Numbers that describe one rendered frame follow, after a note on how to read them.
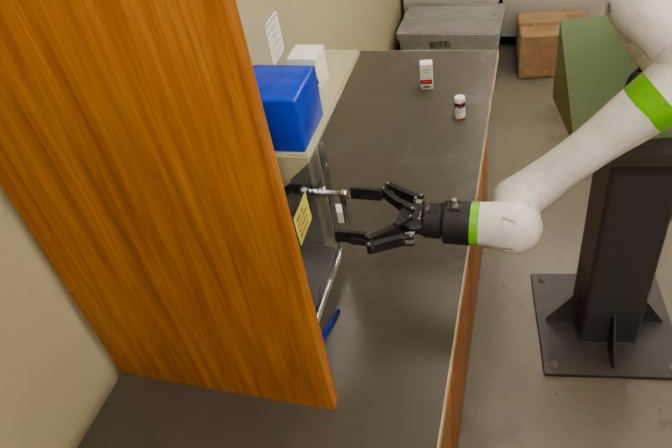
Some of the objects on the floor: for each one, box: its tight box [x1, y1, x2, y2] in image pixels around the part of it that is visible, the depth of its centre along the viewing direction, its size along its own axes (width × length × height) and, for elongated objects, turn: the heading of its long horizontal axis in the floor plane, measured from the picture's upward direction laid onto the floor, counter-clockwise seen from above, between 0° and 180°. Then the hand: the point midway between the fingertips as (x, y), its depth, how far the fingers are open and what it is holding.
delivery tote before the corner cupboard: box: [396, 3, 506, 50], centre depth 385 cm, size 61×44×33 cm
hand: (348, 213), depth 135 cm, fingers open, 13 cm apart
